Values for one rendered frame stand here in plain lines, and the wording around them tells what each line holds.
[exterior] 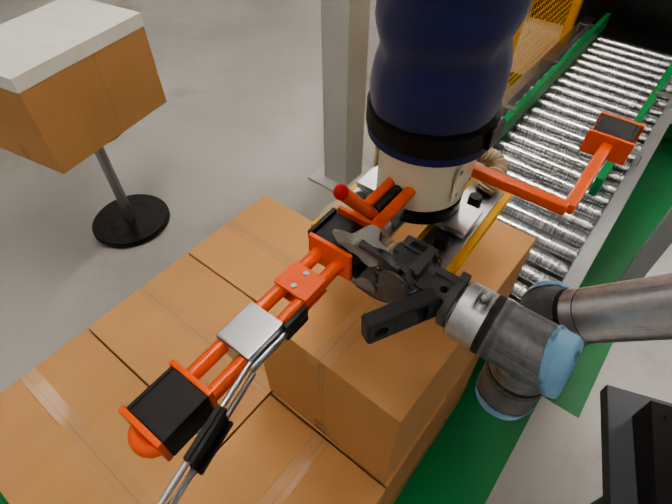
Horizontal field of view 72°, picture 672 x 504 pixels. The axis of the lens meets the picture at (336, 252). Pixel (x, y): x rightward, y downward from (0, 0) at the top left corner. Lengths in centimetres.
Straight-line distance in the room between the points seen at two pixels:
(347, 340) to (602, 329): 48
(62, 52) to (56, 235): 114
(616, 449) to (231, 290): 114
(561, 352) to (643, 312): 13
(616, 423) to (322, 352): 69
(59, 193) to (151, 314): 165
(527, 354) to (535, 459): 139
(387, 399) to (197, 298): 86
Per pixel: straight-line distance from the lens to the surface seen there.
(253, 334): 64
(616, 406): 131
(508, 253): 120
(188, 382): 62
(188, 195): 282
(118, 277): 252
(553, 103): 264
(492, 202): 102
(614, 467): 124
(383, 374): 95
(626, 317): 74
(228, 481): 132
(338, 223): 76
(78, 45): 208
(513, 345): 65
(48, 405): 157
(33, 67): 198
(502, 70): 76
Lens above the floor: 179
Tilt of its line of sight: 49 degrees down
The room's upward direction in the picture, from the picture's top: straight up
